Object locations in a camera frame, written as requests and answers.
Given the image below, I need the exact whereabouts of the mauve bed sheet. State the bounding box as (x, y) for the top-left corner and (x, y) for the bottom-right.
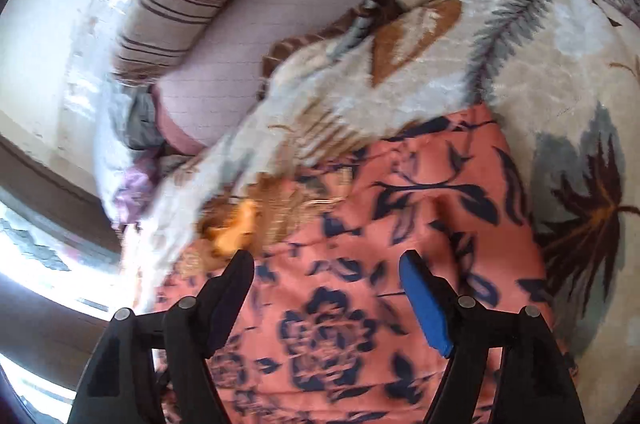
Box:
(152, 0), (493, 155)

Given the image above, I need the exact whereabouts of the light blue pillow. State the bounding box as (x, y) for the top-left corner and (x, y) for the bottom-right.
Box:
(92, 71), (151, 205)

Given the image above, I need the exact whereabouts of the patterned glass window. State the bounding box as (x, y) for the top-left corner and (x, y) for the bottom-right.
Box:
(0, 199), (121, 305)

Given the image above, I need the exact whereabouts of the orange floral print garment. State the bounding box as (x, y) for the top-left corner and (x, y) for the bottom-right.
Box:
(150, 104), (576, 424)

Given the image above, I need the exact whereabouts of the purple patterned cloth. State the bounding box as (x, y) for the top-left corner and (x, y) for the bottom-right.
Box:
(111, 151), (163, 227)

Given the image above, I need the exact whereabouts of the grey cloth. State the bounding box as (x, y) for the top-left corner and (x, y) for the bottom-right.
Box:
(122, 94), (168, 152)

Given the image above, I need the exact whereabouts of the cream leaf print blanket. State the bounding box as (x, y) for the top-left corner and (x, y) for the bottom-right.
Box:
(100, 0), (640, 385)

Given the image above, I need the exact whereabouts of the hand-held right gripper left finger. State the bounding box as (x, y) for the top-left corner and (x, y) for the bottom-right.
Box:
(67, 249), (256, 424)

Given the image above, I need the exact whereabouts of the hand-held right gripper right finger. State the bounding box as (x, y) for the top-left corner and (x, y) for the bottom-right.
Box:
(399, 249), (586, 424)

